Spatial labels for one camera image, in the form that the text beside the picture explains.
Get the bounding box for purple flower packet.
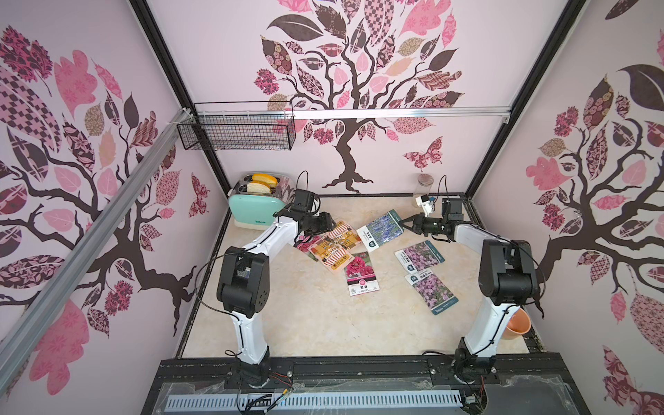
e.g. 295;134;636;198
394;240;445;273
405;269;458;316

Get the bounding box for purple flower packet lower right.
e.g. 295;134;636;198
405;269;458;316

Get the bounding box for aluminium rail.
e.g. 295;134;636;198
1;107;192;394
198;107;511;119

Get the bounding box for black wire basket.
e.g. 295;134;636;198
177;98;296;151

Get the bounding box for aluminium rail left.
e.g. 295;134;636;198
1;107;192;394

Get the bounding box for lavender packet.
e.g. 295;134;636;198
357;209;404;252

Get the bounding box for pink flower packet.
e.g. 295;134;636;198
295;235;322;262
344;252;380;297

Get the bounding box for black base frame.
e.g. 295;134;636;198
142;352;589;414

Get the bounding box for pale toast slice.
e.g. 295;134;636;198
247;182;273;195

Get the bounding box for yellow toast slice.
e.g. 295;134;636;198
252;173;279;188

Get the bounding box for mint green toaster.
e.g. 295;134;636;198
228;172;294;230

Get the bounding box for orange cup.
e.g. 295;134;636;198
501;308;532;340

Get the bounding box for clear glass jar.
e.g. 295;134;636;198
413;173;434;208

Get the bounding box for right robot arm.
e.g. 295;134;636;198
399;195;540;384

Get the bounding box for aluminium rail back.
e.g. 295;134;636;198
198;107;511;119

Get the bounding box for sunflower shop packet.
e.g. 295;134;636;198
310;237;354;271
326;220;361;250

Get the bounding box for white vented strip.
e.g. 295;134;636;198
164;390;463;414

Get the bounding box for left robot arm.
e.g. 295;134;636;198
216;190;335;386

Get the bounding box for purple flower packet upper right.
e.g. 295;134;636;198
394;240;445;273

